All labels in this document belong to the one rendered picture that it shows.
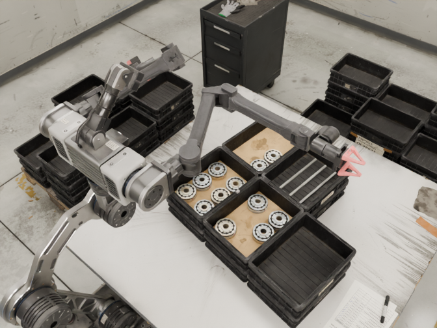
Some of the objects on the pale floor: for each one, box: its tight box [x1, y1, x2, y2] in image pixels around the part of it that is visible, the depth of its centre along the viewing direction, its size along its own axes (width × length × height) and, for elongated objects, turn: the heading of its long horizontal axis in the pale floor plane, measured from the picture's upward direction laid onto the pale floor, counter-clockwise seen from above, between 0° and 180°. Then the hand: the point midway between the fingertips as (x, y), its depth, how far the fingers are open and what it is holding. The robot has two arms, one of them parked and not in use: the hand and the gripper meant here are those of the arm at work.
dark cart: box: [200, 0, 289, 96], centre depth 376 cm, size 60×45×90 cm
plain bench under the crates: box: [65, 85, 437, 328], centre depth 257 cm, size 160×160×70 cm
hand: (361, 168), depth 152 cm, fingers open, 6 cm apart
